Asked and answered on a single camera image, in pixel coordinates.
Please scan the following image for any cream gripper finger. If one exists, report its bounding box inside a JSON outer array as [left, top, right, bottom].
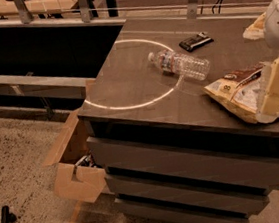
[[258, 57, 279, 123]]

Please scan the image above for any clear plastic water bottle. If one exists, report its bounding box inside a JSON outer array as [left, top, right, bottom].
[[147, 50, 211, 81]]

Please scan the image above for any brown and white chip bag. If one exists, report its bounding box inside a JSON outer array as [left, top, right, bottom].
[[203, 62, 279, 124]]

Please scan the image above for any crumpled cream paper bag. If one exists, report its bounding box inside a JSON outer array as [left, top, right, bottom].
[[242, 13, 266, 40]]

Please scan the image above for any black flat snack bar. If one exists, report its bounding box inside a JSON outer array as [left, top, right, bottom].
[[179, 32, 213, 52]]

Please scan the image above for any metal guard railing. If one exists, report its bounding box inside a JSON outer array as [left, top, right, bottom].
[[0, 0, 272, 42]]

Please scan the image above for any grey drawer cabinet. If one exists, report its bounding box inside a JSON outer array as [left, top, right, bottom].
[[79, 17, 279, 223]]

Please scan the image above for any open cardboard box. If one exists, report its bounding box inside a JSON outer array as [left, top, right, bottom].
[[43, 108, 107, 203]]

